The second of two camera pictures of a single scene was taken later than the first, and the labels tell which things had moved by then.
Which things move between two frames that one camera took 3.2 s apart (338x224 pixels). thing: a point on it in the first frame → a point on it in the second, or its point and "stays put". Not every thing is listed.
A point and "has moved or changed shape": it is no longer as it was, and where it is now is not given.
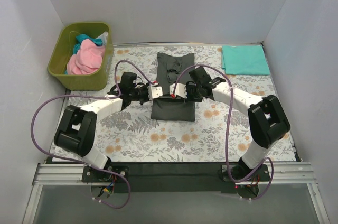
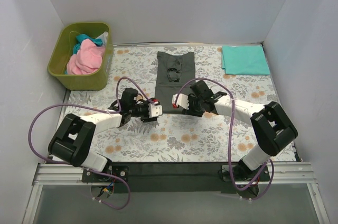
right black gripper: (188, 92) → (191, 106)
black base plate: (175, 177) stays put
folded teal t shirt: (244, 59) stays put
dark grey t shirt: (169, 67) has moved or changed shape
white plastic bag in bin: (103, 37) stays put
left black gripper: (145, 93) → (147, 114)
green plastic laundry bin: (62, 52) stays put
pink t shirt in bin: (88, 59) stays put
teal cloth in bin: (80, 37) stays put
